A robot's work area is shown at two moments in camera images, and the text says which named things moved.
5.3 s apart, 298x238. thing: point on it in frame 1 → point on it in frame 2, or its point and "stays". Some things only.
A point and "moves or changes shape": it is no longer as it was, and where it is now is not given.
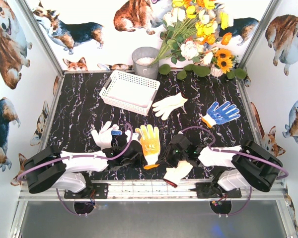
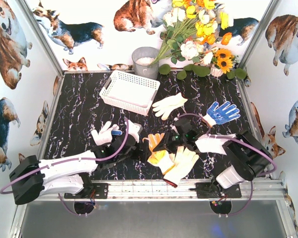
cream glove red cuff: (174, 175) stays
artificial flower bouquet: (192, 29) stays
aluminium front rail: (150, 190) stays
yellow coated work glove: (150, 143) moves or changes shape
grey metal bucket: (142, 58) stays
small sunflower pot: (222, 62) stays
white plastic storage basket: (129, 92) stays
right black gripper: (168, 156) → (167, 142)
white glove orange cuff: (149, 166) moves or changes shape
